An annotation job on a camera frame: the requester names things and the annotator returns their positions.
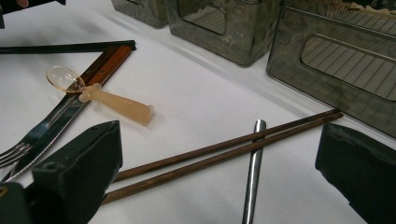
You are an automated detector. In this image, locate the black chopstick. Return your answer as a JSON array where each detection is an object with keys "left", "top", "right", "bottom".
[
  {"left": 0, "top": 43, "right": 137, "bottom": 55},
  {"left": 0, "top": 39, "right": 137, "bottom": 52}
]

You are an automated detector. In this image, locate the brown wooden chopstick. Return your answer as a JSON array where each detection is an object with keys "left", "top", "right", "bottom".
[
  {"left": 102, "top": 112, "right": 345, "bottom": 204},
  {"left": 113, "top": 108, "right": 341, "bottom": 183}
]

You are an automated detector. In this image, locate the smoky transparent plastic bin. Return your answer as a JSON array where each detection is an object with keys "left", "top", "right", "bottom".
[
  {"left": 164, "top": 0, "right": 283, "bottom": 68},
  {"left": 110, "top": 0, "right": 170, "bottom": 29},
  {"left": 265, "top": 0, "right": 396, "bottom": 139}
]

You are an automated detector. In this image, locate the wooden spoon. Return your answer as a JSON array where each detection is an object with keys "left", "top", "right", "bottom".
[{"left": 46, "top": 65, "right": 155, "bottom": 127}]

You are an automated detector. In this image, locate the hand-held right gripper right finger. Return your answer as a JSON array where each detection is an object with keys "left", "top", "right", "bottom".
[{"left": 315, "top": 123, "right": 396, "bottom": 224}]

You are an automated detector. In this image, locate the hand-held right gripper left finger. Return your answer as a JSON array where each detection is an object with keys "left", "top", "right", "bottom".
[{"left": 31, "top": 120, "right": 123, "bottom": 224}]

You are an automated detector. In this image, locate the wooden-handled steel knife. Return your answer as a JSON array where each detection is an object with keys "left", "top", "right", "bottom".
[{"left": 0, "top": 45, "right": 134, "bottom": 184}]

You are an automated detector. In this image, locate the wooden-handled steel fork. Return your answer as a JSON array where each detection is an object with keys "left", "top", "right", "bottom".
[{"left": 0, "top": 46, "right": 120, "bottom": 171}]

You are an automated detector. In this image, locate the white tablecloth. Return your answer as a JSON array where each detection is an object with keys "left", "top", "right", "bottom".
[{"left": 0, "top": 0, "right": 396, "bottom": 224}]

